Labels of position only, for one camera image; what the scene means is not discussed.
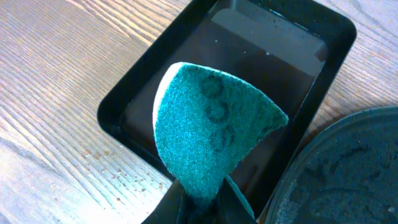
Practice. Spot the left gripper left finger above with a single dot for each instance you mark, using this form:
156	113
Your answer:
172	207

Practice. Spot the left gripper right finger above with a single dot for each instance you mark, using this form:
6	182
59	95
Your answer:
230	209

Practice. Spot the green yellow sponge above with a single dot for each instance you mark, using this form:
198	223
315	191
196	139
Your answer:
205	122

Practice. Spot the round black tray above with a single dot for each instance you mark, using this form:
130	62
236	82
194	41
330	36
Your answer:
346	174

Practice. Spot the black rectangular tray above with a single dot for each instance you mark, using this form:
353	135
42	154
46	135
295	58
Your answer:
289	49

